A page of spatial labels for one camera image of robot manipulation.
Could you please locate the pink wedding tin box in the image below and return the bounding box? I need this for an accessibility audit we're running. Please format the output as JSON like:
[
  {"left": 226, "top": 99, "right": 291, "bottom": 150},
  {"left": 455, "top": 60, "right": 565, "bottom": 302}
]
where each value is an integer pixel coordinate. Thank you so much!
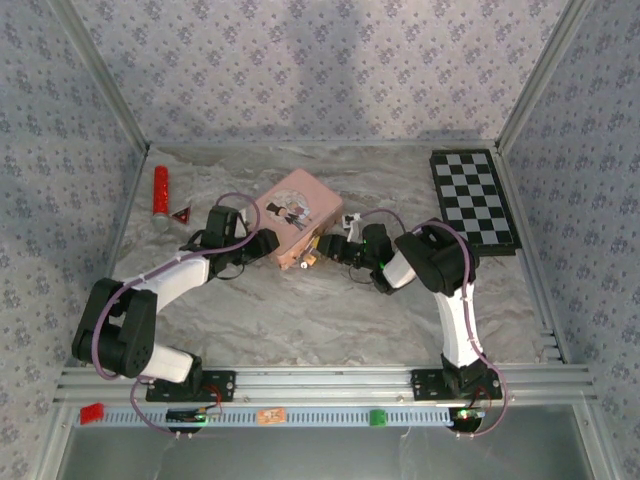
[{"left": 252, "top": 167, "right": 345, "bottom": 272}]

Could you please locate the red glitter tube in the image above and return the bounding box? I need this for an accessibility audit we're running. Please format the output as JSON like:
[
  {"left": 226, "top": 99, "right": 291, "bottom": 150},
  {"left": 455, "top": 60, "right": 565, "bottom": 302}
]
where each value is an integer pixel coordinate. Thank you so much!
[{"left": 151, "top": 165, "right": 172, "bottom": 231}]

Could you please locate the black grey chessboard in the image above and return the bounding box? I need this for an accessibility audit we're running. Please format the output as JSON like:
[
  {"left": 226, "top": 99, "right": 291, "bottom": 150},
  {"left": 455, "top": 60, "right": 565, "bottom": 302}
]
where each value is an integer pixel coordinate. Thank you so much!
[{"left": 428, "top": 148, "right": 523, "bottom": 259}]

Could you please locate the grey metal panel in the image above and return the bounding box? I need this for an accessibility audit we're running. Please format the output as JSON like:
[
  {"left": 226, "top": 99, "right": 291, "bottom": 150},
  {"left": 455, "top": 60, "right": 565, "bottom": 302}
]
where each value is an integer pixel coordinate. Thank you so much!
[{"left": 54, "top": 423, "right": 596, "bottom": 480}]

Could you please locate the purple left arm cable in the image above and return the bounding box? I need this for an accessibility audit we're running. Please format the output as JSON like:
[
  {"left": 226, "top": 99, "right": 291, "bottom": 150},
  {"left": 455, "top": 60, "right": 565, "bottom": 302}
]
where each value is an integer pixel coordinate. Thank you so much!
[{"left": 92, "top": 192, "right": 261, "bottom": 439}]

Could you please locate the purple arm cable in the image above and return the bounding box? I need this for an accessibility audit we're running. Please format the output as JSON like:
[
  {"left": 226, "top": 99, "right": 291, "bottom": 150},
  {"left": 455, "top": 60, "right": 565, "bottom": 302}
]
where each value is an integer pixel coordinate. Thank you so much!
[
  {"left": 92, "top": 192, "right": 261, "bottom": 439},
  {"left": 357, "top": 208, "right": 509, "bottom": 439}
]

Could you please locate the aluminium side rail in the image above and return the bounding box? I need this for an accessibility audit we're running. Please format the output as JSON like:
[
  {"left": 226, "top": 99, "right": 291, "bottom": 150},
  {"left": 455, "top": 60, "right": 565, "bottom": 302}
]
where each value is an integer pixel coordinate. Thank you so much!
[
  {"left": 62, "top": 143, "right": 154, "bottom": 374},
  {"left": 497, "top": 143, "right": 572, "bottom": 364}
]

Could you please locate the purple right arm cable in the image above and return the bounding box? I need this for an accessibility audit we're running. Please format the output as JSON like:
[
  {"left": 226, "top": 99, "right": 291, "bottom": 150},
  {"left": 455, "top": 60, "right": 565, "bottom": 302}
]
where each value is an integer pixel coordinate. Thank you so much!
[{"left": 357, "top": 208, "right": 509, "bottom": 439}]

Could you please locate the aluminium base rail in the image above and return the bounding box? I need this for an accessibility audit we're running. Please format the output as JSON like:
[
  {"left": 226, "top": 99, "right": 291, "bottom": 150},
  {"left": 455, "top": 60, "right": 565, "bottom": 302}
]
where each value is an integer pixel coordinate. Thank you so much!
[{"left": 53, "top": 363, "right": 599, "bottom": 404}]

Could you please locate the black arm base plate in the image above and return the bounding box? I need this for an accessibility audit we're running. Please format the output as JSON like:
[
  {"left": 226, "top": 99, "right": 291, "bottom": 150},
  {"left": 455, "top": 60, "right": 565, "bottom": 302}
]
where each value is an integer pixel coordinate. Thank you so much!
[
  {"left": 410, "top": 368, "right": 502, "bottom": 402},
  {"left": 144, "top": 368, "right": 237, "bottom": 404}
]

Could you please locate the grey slotted cable duct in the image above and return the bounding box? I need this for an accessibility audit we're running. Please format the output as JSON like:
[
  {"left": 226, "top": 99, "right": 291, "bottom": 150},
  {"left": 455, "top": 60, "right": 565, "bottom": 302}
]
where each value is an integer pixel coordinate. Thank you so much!
[{"left": 74, "top": 406, "right": 457, "bottom": 427}]

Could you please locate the aluminium frame post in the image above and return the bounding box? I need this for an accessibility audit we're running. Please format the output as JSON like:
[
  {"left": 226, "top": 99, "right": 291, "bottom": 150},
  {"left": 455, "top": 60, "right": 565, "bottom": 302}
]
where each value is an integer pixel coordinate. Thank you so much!
[
  {"left": 497, "top": 0, "right": 599, "bottom": 151},
  {"left": 52, "top": 0, "right": 152, "bottom": 151}
]

